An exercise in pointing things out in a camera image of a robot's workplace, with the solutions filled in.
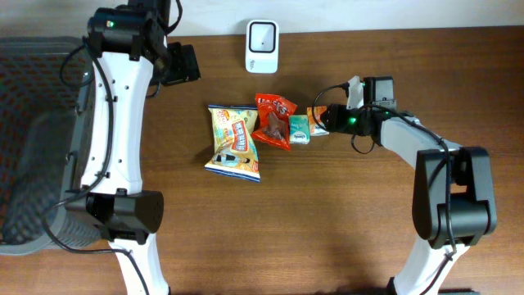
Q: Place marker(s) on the white barcode scanner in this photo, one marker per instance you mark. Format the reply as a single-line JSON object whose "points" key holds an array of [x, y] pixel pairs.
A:
{"points": [[262, 46]]}

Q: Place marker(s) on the small orange carton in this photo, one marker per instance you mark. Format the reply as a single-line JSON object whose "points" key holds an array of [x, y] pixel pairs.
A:
{"points": [[316, 127]]}

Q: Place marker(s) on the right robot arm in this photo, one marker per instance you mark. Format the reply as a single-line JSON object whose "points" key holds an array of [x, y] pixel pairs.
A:
{"points": [[453, 204]]}

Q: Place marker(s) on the teal tissue pack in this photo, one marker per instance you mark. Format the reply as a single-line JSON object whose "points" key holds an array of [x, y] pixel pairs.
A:
{"points": [[299, 129]]}

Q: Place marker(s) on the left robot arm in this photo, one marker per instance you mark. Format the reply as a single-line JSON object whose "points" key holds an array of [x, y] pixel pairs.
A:
{"points": [[130, 53]]}

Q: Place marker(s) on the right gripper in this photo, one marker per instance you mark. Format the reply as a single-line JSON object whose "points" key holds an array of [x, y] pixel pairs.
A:
{"points": [[336, 120]]}

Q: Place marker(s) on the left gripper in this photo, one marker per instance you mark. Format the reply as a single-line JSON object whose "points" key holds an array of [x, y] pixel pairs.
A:
{"points": [[186, 65]]}

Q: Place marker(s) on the grey plastic basket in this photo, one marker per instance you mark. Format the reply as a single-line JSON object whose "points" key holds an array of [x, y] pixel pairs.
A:
{"points": [[45, 133]]}

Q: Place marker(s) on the red snack bag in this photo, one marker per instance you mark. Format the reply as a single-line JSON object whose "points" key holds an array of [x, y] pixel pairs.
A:
{"points": [[274, 113]]}

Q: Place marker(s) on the yellow chip bag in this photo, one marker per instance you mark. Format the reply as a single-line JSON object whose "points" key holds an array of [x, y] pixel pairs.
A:
{"points": [[235, 153]]}

